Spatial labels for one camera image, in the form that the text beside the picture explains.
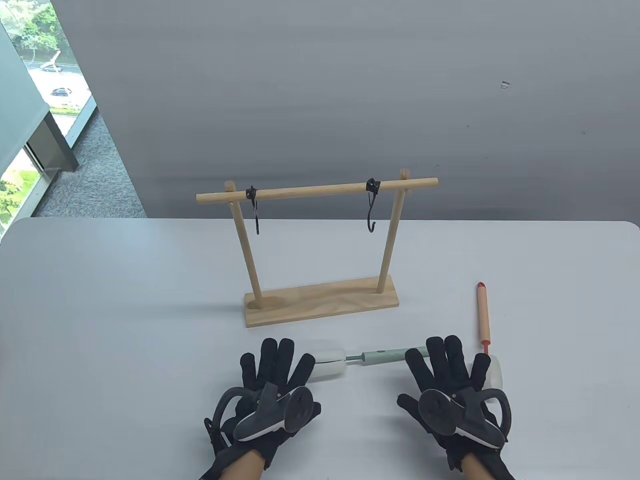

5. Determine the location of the orange handled cup brush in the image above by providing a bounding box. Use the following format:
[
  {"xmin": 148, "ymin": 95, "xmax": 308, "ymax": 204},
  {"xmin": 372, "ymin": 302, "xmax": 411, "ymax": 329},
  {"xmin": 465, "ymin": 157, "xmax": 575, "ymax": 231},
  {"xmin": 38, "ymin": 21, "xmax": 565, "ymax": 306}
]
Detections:
[{"xmin": 476, "ymin": 281, "xmax": 504, "ymax": 389}]

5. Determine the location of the wooden hanging rack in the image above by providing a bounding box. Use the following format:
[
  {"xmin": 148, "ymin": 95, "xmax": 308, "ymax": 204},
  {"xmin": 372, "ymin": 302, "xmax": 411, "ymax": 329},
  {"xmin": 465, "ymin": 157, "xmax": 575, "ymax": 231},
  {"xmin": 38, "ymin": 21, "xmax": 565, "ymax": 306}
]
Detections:
[{"xmin": 196, "ymin": 168, "xmax": 440, "ymax": 329}]

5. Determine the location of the black and white left controller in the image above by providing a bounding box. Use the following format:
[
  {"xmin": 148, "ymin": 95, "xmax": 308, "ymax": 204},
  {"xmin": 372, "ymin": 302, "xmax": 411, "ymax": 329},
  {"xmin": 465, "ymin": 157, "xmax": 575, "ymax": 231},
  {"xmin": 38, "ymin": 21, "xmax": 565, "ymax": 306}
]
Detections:
[{"xmin": 212, "ymin": 382, "xmax": 315, "ymax": 444}]

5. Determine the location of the black and white right controller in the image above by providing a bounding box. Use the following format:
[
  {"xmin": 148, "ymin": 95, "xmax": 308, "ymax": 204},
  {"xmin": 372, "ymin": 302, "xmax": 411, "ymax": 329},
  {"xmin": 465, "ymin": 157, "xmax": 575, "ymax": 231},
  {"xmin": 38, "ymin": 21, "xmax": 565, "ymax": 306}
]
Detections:
[{"xmin": 418, "ymin": 386, "xmax": 512, "ymax": 449}]

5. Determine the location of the person's left forearm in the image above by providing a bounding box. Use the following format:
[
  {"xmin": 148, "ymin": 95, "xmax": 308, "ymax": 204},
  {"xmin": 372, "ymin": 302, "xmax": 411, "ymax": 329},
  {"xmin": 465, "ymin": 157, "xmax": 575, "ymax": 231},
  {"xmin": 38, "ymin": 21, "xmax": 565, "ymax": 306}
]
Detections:
[{"xmin": 219, "ymin": 449, "xmax": 267, "ymax": 480}]

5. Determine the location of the black and white controller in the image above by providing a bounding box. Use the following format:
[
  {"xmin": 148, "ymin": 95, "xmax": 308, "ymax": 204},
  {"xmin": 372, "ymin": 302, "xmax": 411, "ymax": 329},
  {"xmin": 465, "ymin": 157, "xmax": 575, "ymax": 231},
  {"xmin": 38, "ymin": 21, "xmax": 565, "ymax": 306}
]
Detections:
[
  {"xmin": 212, "ymin": 382, "xmax": 315, "ymax": 444},
  {"xmin": 418, "ymin": 386, "xmax": 512, "ymax": 449}
]

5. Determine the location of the person's left hand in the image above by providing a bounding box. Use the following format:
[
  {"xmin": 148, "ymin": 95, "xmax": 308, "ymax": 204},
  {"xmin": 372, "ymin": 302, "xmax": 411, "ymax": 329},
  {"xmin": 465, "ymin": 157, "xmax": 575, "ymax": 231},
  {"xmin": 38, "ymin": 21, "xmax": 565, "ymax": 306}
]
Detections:
[{"xmin": 201, "ymin": 338, "xmax": 322, "ymax": 472}]

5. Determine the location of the green handled cup brush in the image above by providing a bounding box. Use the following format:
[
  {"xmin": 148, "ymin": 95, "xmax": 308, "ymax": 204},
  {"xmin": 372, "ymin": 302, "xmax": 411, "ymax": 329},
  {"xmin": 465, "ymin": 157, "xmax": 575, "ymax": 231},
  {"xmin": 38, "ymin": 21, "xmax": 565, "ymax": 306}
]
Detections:
[{"xmin": 302, "ymin": 346, "xmax": 431, "ymax": 386}]

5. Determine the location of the black metal s-hook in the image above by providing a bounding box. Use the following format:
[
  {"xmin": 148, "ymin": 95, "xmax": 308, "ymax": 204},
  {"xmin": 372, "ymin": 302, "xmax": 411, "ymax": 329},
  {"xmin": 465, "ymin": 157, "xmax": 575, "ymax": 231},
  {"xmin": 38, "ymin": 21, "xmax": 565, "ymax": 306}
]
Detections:
[
  {"xmin": 245, "ymin": 185, "xmax": 261, "ymax": 236},
  {"xmin": 365, "ymin": 178, "xmax": 382, "ymax": 234}
]

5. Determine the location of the person's right forearm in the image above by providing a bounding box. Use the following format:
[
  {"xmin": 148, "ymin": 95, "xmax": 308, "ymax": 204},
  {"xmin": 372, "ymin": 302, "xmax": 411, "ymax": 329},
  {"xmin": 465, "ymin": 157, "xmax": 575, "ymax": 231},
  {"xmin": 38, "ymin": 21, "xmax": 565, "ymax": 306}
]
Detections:
[{"xmin": 459, "ymin": 454, "xmax": 502, "ymax": 480}]

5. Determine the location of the person's right hand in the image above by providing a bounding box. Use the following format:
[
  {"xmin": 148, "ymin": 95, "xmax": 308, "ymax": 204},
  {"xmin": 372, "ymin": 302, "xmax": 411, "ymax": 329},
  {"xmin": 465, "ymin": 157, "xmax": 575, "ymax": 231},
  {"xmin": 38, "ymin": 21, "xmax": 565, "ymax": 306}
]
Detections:
[{"xmin": 397, "ymin": 335, "xmax": 512, "ymax": 468}]

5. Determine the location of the grey window frame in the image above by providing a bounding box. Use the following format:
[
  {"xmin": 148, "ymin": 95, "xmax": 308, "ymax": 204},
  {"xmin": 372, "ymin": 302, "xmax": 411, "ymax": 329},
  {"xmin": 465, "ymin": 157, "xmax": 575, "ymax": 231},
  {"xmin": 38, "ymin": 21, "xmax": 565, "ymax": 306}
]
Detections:
[{"xmin": 0, "ymin": 20, "xmax": 81, "ymax": 174}]

